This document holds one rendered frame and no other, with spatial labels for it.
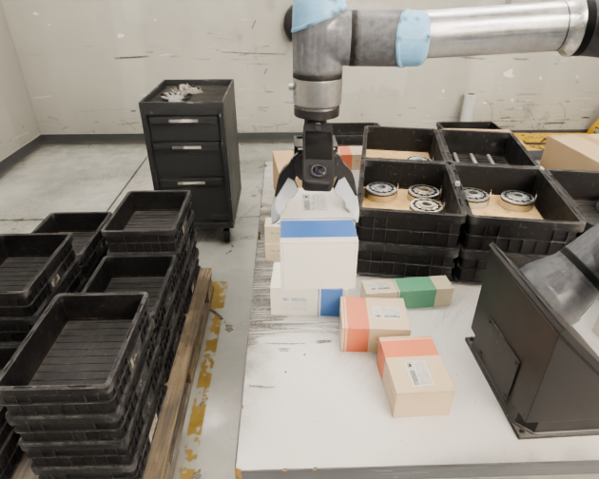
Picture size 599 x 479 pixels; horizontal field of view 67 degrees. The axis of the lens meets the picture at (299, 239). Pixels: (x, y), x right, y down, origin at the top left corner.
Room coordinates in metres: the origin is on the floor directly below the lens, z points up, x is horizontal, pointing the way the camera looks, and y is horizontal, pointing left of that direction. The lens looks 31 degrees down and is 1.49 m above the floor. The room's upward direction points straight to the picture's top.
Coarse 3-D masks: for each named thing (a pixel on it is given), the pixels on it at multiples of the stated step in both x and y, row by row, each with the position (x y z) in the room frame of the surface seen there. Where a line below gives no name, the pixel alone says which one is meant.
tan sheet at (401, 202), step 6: (402, 192) 1.44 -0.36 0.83; (366, 198) 1.39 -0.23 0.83; (396, 198) 1.39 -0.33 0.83; (402, 198) 1.39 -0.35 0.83; (366, 204) 1.34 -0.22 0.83; (372, 204) 1.34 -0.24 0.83; (378, 204) 1.34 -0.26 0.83; (384, 204) 1.34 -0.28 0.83; (390, 204) 1.34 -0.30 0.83; (396, 204) 1.34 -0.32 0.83; (402, 204) 1.34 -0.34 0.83; (408, 204) 1.34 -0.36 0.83
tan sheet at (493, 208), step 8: (496, 200) 1.38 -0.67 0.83; (488, 208) 1.32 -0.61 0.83; (496, 208) 1.32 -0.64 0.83; (504, 208) 1.32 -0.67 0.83; (496, 216) 1.26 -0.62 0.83; (504, 216) 1.26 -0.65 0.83; (512, 216) 1.26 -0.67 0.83; (520, 216) 1.26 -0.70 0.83; (528, 216) 1.26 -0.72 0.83; (536, 216) 1.26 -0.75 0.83
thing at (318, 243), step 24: (312, 192) 0.77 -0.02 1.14; (288, 216) 0.67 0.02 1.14; (312, 216) 0.67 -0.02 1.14; (336, 216) 0.67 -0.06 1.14; (288, 240) 0.59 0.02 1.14; (312, 240) 0.59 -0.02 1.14; (336, 240) 0.59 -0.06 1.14; (288, 264) 0.59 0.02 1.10; (312, 264) 0.59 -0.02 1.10; (336, 264) 0.59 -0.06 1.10; (288, 288) 0.59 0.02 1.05; (312, 288) 0.59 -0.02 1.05
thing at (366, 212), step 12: (360, 168) 1.41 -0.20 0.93; (360, 180) 1.32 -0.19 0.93; (360, 192) 1.22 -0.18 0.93; (456, 192) 1.22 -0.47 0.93; (360, 204) 1.14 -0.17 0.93; (360, 216) 1.11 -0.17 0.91; (372, 216) 1.11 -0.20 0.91; (384, 216) 1.10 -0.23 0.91; (396, 216) 1.10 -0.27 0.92; (408, 216) 1.09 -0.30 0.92; (420, 216) 1.09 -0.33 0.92; (432, 216) 1.08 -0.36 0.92; (444, 216) 1.08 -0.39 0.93; (456, 216) 1.07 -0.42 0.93
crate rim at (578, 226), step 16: (544, 176) 1.35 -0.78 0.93; (464, 192) 1.22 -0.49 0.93; (560, 192) 1.22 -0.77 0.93; (480, 224) 1.06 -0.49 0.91; (496, 224) 1.06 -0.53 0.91; (512, 224) 1.05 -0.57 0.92; (528, 224) 1.05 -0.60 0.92; (544, 224) 1.04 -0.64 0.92; (560, 224) 1.03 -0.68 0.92; (576, 224) 1.03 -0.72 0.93
